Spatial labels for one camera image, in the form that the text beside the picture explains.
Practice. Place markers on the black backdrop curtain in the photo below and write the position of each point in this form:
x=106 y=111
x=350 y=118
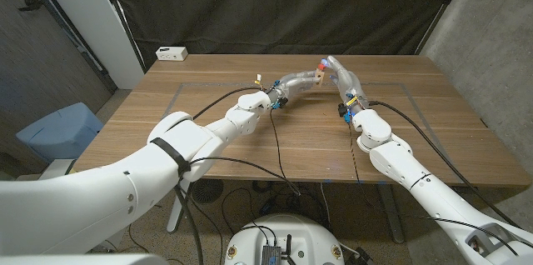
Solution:
x=283 y=6

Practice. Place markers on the black backdrop stand pole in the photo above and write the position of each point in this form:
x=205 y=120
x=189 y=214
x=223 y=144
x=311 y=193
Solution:
x=121 y=15
x=441 y=6

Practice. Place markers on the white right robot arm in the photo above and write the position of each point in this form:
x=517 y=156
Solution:
x=408 y=173

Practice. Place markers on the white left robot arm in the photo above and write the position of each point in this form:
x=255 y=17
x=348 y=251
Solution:
x=145 y=181

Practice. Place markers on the black floor fan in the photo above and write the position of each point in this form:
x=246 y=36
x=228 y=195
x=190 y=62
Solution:
x=206 y=190

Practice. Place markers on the white power strip box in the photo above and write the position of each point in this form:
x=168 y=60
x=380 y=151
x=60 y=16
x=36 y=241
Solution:
x=171 y=53

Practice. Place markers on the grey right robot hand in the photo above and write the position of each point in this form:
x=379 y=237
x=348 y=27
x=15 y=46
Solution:
x=347 y=83

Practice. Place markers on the white table leg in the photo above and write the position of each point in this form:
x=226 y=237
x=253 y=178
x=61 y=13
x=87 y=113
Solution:
x=175 y=215

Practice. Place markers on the white pillar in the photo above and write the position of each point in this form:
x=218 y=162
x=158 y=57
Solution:
x=91 y=19

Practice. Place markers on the blue plastic bin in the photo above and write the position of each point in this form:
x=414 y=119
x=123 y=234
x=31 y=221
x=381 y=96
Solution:
x=62 y=131

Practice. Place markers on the wooden block with holes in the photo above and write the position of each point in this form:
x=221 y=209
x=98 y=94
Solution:
x=319 y=77

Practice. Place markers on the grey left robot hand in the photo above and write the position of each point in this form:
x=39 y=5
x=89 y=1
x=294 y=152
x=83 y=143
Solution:
x=293 y=83

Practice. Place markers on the grey ribbed torso module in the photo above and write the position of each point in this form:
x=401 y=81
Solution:
x=270 y=254

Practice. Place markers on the grey table leg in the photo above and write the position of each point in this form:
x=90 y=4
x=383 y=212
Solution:
x=391 y=219

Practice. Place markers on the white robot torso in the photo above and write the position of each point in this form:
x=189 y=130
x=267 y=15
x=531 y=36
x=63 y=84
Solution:
x=300 y=236

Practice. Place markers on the dark grey door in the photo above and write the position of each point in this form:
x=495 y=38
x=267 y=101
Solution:
x=41 y=56

